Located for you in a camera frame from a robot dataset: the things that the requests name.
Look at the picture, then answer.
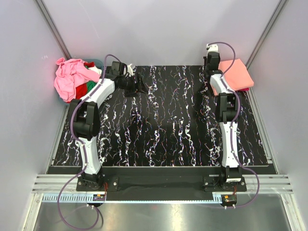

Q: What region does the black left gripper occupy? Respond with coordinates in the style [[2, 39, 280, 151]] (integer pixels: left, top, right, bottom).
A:
[[118, 73, 148, 98]]

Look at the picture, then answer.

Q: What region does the salmon orange t-shirt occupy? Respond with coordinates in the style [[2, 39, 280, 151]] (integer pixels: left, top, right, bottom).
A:
[[224, 59, 254, 91]]

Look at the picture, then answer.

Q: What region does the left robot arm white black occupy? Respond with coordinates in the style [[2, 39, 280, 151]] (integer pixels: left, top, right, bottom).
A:
[[69, 61, 148, 191]]

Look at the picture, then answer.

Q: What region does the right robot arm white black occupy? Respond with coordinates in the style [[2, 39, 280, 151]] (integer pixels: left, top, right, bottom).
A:
[[204, 44, 242, 191]]

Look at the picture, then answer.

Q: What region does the white garment in basket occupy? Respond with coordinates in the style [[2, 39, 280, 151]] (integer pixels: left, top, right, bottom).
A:
[[88, 66, 102, 75]]

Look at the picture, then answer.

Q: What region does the teal laundry basket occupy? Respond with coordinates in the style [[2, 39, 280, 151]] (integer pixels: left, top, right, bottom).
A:
[[57, 58, 104, 108]]

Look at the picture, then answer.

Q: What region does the green garment in basket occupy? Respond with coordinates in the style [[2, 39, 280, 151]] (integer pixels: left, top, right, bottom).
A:
[[86, 81, 97, 93]]

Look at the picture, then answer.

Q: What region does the red garment in basket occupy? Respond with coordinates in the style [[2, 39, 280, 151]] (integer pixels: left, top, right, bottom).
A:
[[76, 62, 95, 99]]

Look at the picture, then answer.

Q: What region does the light pink t-shirt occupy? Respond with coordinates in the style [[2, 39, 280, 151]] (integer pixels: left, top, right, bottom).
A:
[[53, 57, 102, 103]]

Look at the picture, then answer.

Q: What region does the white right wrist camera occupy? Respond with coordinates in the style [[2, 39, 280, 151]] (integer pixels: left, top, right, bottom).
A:
[[206, 43, 219, 52]]

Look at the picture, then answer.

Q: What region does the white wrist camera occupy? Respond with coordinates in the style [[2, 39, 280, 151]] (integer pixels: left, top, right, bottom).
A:
[[206, 43, 219, 52], [127, 64, 135, 76]]

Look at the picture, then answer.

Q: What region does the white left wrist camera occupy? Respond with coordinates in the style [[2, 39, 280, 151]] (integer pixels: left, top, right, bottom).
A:
[[127, 64, 135, 76]]

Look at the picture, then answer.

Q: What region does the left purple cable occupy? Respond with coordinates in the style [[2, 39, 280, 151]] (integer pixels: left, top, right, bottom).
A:
[[57, 54, 121, 229]]

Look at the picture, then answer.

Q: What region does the purple cable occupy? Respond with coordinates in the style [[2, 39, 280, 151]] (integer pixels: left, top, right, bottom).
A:
[[208, 42, 260, 209], [57, 54, 121, 229]]

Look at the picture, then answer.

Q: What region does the right corner aluminium post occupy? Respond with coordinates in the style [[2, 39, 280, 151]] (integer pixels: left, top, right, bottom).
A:
[[245, 0, 289, 69]]

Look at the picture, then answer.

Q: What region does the corner aluminium post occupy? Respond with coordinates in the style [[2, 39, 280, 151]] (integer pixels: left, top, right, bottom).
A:
[[34, 0, 72, 59], [245, 0, 289, 69]]

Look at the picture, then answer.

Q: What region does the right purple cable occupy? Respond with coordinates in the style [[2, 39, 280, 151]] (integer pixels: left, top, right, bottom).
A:
[[208, 42, 260, 209]]

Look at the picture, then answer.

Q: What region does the left corner aluminium post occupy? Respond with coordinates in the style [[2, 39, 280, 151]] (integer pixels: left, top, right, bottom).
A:
[[34, 0, 72, 59]]

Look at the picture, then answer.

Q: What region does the aluminium frame rail front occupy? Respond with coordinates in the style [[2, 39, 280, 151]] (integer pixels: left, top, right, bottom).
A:
[[32, 174, 293, 204]]

